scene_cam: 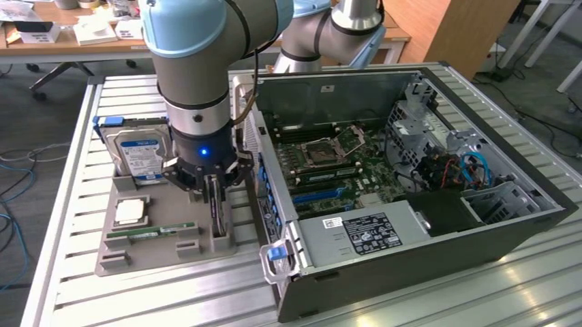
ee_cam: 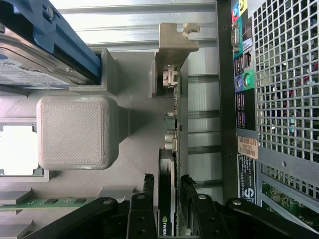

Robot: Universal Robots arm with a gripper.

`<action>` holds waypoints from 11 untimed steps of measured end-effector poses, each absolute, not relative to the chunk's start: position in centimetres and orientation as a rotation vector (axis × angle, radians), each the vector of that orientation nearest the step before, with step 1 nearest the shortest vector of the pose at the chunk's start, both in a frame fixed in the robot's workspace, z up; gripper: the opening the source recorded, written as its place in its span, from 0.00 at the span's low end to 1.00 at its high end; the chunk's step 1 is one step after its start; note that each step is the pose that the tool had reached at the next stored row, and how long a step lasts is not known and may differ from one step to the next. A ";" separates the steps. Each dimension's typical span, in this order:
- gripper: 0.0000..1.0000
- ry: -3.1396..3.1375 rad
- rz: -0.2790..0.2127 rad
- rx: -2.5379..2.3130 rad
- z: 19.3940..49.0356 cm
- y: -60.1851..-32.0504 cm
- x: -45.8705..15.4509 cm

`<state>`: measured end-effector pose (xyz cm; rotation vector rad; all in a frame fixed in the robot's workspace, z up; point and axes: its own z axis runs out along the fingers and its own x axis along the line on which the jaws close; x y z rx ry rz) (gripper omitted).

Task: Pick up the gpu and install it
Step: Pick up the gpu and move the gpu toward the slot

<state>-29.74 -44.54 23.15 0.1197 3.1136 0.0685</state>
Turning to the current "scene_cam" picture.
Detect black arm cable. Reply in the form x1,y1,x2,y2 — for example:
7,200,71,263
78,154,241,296
225,0,263,127

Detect green motherboard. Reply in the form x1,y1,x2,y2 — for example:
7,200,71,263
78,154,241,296
263,112,410,219

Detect silver chipset heatsink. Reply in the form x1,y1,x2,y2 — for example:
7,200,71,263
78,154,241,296
361,193,387,208

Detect white table frame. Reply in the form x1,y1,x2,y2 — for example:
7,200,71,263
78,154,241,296
498,0,582,93

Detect hard disk blue carrier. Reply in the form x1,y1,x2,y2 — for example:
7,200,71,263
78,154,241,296
92,115,178,187

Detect grey power supply unit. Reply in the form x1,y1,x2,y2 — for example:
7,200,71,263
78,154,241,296
295,200,432,268

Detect wooden desk white frame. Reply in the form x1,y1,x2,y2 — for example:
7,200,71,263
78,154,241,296
0,0,413,65

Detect silver disk bay cage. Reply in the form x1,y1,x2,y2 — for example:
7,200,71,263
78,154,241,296
385,99,458,171

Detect wooden cabinet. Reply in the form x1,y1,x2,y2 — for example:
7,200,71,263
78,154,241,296
386,0,522,80

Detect black power strip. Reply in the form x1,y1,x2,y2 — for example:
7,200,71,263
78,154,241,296
489,66,514,83

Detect blue expansion slot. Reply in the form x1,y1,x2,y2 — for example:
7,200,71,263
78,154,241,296
290,187,357,206

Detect silver drive bracket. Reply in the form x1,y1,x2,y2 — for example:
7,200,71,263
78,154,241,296
461,180,546,225

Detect white open box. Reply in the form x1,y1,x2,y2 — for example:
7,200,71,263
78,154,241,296
72,15,119,46

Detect white wall device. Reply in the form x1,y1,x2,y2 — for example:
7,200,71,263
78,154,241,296
482,42,509,73

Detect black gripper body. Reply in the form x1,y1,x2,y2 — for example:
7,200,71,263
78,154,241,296
171,127,241,178

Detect CPU socket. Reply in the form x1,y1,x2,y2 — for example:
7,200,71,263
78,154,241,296
299,138,351,168

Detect green GPU card black cooler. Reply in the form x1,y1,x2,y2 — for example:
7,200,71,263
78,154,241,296
205,173,229,239

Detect blue floor cable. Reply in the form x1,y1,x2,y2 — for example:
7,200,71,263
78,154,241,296
0,163,36,291

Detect white labelled box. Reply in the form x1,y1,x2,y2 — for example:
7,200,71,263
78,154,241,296
113,18,150,41

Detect blue disk wire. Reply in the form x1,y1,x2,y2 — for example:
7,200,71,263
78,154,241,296
458,152,496,188

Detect silver socket cover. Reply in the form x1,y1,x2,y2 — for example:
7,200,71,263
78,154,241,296
334,124,367,157

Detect black open PC case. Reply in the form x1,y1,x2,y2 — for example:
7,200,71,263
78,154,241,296
231,66,580,324

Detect silver CPU chip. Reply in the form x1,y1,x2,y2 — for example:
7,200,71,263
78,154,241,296
113,200,150,225

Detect black caster desk leg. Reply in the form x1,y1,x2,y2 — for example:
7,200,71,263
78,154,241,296
27,61,96,102

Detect grey parts rack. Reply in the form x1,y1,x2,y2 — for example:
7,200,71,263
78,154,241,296
92,172,241,277

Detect white box black lid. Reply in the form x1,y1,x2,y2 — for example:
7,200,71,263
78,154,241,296
12,20,63,44

